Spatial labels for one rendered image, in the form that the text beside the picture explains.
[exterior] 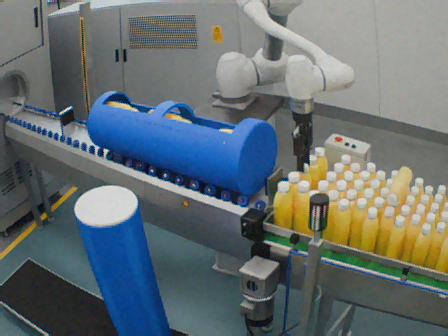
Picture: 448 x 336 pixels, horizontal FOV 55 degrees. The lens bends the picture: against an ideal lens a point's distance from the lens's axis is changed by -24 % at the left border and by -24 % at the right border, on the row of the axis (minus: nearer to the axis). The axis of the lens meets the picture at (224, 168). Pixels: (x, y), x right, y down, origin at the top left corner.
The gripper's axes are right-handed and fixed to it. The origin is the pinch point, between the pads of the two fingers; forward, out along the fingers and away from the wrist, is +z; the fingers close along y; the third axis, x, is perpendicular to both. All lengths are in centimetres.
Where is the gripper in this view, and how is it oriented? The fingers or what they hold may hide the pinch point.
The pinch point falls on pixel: (303, 160)
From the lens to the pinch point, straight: 201.5
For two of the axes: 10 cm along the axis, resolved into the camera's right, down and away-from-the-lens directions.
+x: 8.1, 2.4, -5.3
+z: 0.7, 8.7, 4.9
